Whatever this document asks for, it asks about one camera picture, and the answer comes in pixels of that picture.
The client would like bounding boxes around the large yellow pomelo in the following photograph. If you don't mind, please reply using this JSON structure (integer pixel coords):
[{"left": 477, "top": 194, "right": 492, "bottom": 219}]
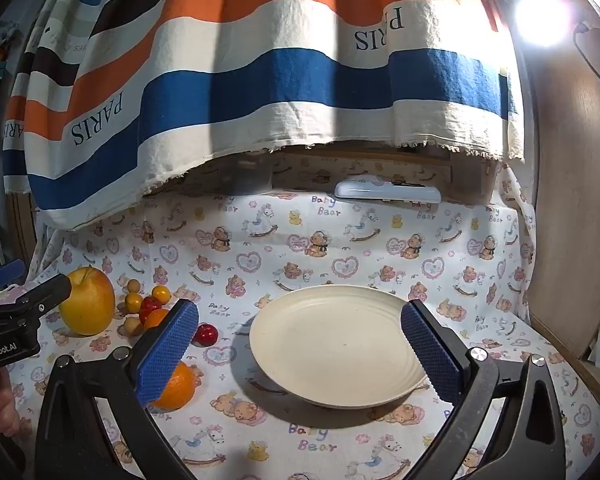
[{"left": 59, "top": 266, "right": 117, "bottom": 337}]

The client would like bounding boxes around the cream plate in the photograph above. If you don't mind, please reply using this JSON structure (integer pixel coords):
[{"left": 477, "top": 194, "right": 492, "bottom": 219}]
[{"left": 249, "top": 285, "right": 431, "bottom": 408}]

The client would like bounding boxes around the large orange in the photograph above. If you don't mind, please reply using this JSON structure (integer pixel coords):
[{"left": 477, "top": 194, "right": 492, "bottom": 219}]
[{"left": 152, "top": 360, "right": 201, "bottom": 411}]

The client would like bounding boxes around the person's left hand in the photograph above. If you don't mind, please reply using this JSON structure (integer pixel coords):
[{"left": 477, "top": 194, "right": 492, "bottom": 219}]
[{"left": 0, "top": 367, "right": 22, "bottom": 442}]

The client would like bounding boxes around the black cable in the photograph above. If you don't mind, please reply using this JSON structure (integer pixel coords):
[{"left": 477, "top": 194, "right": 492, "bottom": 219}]
[{"left": 574, "top": 21, "right": 600, "bottom": 106}]

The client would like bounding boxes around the bright lamp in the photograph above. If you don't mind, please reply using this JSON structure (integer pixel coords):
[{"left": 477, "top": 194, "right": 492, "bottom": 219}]
[{"left": 512, "top": 0, "right": 573, "bottom": 48}]

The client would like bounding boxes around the white remote control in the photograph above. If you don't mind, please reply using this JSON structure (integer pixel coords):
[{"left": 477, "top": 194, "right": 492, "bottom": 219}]
[{"left": 334, "top": 178, "right": 442, "bottom": 205}]

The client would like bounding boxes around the red cherry tomato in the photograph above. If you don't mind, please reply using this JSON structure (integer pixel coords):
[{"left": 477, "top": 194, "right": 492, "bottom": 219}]
[
  {"left": 194, "top": 323, "right": 218, "bottom": 347},
  {"left": 139, "top": 296, "right": 162, "bottom": 323}
]

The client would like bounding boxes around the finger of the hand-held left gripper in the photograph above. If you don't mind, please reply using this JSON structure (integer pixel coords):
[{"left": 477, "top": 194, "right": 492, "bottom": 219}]
[
  {"left": 0, "top": 259, "right": 27, "bottom": 292},
  {"left": 0, "top": 274, "right": 73, "bottom": 322}
]

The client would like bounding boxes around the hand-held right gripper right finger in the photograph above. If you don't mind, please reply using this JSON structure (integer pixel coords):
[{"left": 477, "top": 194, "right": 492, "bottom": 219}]
[{"left": 400, "top": 299, "right": 567, "bottom": 480}]

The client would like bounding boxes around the bear printed cloth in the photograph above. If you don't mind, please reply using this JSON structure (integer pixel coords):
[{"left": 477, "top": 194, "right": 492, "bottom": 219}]
[{"left": 10, "top": 152, "right": 600, "bottom": 480}]

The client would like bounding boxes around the small orange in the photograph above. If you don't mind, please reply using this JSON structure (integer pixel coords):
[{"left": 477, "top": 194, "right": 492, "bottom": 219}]
[{"left": 145, "top": 308, "right": 171, "bottom": 331}]

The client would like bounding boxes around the grey container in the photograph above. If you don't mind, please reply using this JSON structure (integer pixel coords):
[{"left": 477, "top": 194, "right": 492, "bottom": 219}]
[{"left": 227, "top": 157, "right": 276, "bottom": 196}]

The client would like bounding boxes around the striped cloth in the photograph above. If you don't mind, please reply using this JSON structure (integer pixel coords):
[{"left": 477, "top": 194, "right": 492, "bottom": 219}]
[{"left": 2, "top": 0, "right": 526, "bottom": 231}]

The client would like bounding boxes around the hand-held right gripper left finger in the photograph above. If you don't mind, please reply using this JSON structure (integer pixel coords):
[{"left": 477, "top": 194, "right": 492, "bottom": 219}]
[{"left": 34, "top": 298, "right": 201, "bottom": 480}]

